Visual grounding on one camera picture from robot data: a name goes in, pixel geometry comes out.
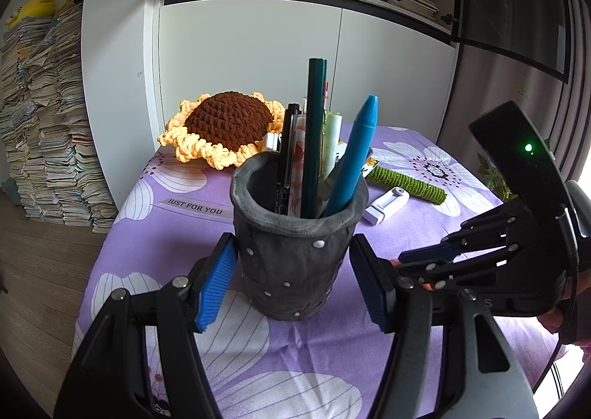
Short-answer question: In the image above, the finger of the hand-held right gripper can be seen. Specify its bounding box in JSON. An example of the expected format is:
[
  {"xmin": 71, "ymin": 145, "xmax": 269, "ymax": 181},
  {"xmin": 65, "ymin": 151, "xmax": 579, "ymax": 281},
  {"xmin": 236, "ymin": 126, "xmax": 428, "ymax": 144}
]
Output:
[
  {"xmin": 398, "ymin": 202, "xmax": 532, "ymax": 264},
  {"xmin": 392, "ymin": 241, "xmax": 539, "ymax": 293}
]

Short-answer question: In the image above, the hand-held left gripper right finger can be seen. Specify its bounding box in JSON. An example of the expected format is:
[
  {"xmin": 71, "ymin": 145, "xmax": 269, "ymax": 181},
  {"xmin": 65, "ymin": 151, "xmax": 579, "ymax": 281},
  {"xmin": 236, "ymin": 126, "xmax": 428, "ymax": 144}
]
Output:
[{"xmin": 349, "ymin": 234, "xmax": 539, "ymax": 419}]

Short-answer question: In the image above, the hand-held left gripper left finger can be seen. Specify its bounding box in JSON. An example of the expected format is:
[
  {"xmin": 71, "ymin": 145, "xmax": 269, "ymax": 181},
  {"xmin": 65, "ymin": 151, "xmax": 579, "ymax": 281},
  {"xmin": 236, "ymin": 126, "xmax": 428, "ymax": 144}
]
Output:
[{"xmin": 54, "ymin": 232, "xmax": 238, "ymax": 419}]

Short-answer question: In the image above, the orange pen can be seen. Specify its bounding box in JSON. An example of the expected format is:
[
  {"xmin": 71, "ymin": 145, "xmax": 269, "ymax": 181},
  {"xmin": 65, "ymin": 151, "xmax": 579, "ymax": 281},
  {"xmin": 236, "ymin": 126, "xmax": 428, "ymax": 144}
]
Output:
[{"xmin": 390, "ymin": 259, "xmax": 435, "ymax": 291}]

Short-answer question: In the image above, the grey pen holder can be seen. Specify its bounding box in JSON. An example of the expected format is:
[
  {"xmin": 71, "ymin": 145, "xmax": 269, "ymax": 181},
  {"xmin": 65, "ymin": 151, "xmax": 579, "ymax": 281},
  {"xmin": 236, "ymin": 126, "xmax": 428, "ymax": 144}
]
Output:
[{"xmin": 230, "ymin": 151, "xmax": 370, "ymax": 322}]

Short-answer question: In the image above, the blue pen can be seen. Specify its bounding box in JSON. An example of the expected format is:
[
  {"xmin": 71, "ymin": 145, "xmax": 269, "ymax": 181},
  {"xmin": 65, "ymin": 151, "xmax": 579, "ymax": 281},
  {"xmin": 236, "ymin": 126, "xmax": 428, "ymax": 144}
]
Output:
[{"xmin": 323, "ymin": 95, "xmax": 379, "ymax": 217}]

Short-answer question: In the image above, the pink patterned pen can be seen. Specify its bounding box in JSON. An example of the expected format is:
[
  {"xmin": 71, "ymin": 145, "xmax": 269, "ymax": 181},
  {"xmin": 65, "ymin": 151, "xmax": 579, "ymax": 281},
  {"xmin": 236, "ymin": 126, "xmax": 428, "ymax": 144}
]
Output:
[{"xmin": 288, "ymin": 98, "xmax": 309, "ymax": 217}]

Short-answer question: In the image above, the light green highlighter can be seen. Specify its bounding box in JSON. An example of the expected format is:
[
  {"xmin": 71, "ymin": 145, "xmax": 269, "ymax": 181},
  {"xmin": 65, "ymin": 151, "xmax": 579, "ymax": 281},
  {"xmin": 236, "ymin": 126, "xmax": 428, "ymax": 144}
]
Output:
[{"xmin": 320, "ymin": 111, "xmax": 343, "ymax": 184}]

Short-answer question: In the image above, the dark green pen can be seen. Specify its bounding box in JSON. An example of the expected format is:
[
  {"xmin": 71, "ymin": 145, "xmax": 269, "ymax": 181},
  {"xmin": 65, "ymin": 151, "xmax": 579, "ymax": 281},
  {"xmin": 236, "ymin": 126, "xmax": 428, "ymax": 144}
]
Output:
[{"xmin": 300, "ymin": 58, "xmax": 328, "ymax": 219}]

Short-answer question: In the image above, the person's right hand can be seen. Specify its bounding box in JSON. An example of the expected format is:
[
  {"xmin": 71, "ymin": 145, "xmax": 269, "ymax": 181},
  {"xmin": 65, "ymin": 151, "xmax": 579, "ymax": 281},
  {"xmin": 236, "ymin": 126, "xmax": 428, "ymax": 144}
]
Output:
[{"xmin": 536, "ymin": 306, "xmax": 565, "ymax": 334}]

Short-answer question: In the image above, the green potted plant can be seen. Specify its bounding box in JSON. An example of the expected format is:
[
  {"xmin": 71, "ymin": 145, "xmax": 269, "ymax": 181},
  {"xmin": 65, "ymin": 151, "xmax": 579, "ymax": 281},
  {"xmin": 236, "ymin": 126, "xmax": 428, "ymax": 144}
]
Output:
[{"xmin": 478, "ymin": 154, "xmax": 520, "ymax": 203}]

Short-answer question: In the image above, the pale curtain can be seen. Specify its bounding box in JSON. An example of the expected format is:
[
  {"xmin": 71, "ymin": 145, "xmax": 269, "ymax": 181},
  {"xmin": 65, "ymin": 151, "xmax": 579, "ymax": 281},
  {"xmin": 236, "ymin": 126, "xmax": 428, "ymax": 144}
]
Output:
[{"xmin": 554, "ymin": 0, "xmax": 591, "ymax": 189}]

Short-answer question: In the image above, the white correction tape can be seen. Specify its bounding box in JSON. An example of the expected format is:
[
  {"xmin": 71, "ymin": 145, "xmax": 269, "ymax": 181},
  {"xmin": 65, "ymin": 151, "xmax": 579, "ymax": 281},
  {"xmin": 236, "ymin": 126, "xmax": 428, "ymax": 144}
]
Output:
[{"xmin": 361, "ymin": 186, "xmax": 410, "ymax": 226}]

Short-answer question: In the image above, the green crochet stem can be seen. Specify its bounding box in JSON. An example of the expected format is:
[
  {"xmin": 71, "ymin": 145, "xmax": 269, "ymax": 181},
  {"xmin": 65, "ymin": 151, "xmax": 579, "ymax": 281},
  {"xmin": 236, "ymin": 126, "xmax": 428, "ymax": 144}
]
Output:
[{"xmin": 365, "ymin": 164, "xmax": 448, "ymax": 206}]

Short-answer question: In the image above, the purple floral tablecloth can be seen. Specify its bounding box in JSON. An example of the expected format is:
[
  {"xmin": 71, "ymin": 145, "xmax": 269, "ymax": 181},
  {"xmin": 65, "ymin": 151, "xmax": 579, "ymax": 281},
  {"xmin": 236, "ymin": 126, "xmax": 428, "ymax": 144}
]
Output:
[{"xmin": 76, "ymin": 126, "xmax": 573, "ymax": 419}]

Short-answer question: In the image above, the sunflower print card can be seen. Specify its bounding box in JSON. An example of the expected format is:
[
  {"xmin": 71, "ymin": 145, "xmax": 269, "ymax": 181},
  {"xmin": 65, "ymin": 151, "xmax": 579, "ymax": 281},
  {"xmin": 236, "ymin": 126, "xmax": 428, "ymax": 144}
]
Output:
[{"xmin": 336, "ymin": 141, "xmax": 376, "ymax": 177}]

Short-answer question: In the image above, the black marker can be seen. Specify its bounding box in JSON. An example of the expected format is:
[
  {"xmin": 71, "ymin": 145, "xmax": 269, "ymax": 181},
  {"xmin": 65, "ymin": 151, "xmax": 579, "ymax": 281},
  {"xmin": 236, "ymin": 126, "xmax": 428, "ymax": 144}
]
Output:
[{"xmin": 276, "ymin": 104, "xmax": 303, "ymax": 217}]

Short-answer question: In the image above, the crochet sunflower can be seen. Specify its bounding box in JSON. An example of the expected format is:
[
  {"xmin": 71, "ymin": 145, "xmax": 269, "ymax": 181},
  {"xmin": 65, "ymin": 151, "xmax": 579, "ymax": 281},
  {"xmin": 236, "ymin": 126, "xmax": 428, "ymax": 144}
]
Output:
[{"xmin": 158, "ymin": 91, "xmax": 284, "ymax": 171}]

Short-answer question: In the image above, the tall pile of papers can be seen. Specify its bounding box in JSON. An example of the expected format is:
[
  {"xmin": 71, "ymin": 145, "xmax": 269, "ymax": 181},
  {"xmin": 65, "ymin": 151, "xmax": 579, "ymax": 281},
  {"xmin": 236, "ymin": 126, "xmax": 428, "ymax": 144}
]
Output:
[{"xmin": 0, "ymin": 4, "xmax": 118, "ymax": 235}]

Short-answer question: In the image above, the stack of worn books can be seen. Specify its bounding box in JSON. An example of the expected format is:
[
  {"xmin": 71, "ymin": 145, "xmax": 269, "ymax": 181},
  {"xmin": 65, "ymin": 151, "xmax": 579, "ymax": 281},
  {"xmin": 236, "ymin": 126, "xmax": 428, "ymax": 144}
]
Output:
[{"xmin": 369, "ymin": 0, "xmax": 441, "ymax": 23}]

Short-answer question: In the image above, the white cabinet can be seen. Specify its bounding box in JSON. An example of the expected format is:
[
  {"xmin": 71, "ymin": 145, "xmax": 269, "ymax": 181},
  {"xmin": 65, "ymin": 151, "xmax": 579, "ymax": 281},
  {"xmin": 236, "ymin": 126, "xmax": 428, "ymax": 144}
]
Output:
[{"xmin": 81, "ymin": 0, "xmax": 460, "ymax": 212}]

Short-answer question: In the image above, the yellow plush toy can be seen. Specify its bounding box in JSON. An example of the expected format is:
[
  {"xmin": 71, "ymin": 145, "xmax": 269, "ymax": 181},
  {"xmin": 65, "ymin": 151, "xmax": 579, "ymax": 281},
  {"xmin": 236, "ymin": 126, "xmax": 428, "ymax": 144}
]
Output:
[{"xmin": 7, "ymin": 0, "xmax": 56, "ymax": 27}]

